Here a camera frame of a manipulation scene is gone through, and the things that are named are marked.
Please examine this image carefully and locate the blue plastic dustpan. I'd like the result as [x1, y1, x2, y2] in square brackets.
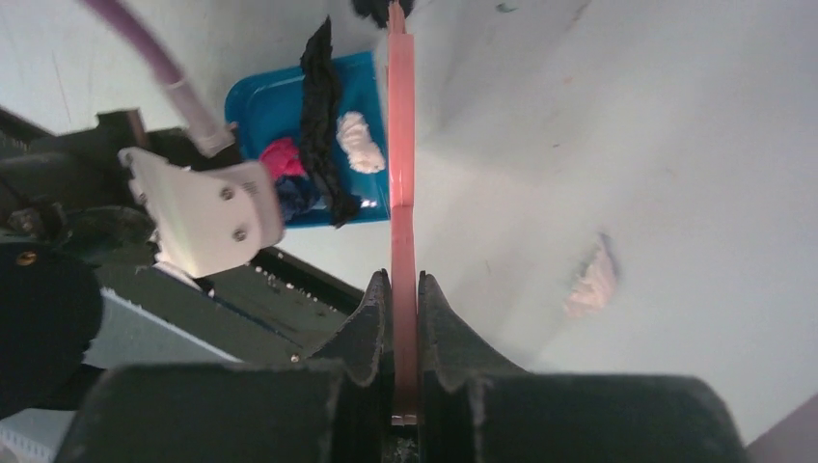
[224, 51, 391, 229]

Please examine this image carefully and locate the white paper scrap near edge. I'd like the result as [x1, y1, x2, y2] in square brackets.
[563, 233, 618, 316]

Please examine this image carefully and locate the dark blue paper scrap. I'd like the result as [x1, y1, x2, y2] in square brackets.
[275, 176, 329, 228]

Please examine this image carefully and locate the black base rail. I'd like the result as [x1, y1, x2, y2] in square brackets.
[0, 105, 366, 463]

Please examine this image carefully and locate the long black paper scrap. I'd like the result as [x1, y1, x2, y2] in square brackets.
[298, 17, 360, 229]

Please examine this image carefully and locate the pink hand brush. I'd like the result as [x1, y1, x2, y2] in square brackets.
[387, 1, 420, 426]

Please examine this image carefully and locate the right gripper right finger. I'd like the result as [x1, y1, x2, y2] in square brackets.
[418, 273, 748, 462]

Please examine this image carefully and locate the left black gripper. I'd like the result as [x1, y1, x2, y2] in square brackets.
[1, 109, 242, 266]

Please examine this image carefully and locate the magenta paper scrap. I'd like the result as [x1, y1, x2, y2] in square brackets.
[259, 137, 307, 180]

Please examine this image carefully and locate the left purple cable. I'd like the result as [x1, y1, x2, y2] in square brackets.
[79, 0, 234, 158]

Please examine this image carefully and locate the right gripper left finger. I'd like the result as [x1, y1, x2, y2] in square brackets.
[56, 270, 391, 462]

